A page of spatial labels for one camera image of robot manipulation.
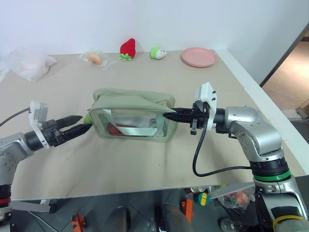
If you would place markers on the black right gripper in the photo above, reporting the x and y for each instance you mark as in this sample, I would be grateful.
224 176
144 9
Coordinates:
199 116

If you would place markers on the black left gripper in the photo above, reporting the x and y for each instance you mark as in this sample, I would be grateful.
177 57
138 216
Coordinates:
51 133

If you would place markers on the green zip pouch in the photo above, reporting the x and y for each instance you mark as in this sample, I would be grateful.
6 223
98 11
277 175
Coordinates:
135 101

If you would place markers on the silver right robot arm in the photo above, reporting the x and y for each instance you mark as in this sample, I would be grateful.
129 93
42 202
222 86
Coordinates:
253 130

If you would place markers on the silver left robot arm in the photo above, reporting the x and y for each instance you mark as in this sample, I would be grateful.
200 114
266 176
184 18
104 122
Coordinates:
9 149

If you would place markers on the red item inside pouch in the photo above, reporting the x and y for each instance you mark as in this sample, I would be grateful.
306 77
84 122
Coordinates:
113 129

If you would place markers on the green and white plush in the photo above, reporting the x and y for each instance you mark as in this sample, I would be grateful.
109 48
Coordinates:
157 53

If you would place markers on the red strawberry plush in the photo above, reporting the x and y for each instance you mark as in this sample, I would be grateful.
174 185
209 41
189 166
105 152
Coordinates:
128 48

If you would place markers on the pink plate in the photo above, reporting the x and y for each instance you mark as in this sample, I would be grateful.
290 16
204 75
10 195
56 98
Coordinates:
199 56

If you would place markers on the beige table cover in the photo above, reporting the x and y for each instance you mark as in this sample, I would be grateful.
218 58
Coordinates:
135 164

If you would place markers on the plastic-wrapped bread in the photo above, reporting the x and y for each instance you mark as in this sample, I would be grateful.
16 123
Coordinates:
95 58

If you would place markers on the white plastic bag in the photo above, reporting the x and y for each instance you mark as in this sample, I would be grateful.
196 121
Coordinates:
31 65

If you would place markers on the green and yellow ball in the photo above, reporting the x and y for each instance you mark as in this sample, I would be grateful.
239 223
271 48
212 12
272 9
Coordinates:
200 199

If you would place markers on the orange clamp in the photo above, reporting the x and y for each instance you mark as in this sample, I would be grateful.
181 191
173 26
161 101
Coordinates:
78 222
187 207

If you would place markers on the clear bag of toy fruit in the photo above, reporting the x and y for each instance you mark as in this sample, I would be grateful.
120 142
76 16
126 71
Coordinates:
237 198

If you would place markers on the dark rounded shape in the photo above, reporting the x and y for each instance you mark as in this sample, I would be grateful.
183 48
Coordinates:
172 218
120 218

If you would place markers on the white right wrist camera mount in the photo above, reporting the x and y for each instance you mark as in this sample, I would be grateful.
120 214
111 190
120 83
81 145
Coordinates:
207 93

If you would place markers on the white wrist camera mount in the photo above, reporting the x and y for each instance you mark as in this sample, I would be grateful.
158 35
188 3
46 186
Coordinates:
36 112
207 93

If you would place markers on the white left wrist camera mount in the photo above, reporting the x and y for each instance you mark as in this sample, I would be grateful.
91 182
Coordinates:
36 112

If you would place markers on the grey metal table bracket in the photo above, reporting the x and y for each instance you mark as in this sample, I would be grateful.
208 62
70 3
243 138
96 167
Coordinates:
31 206

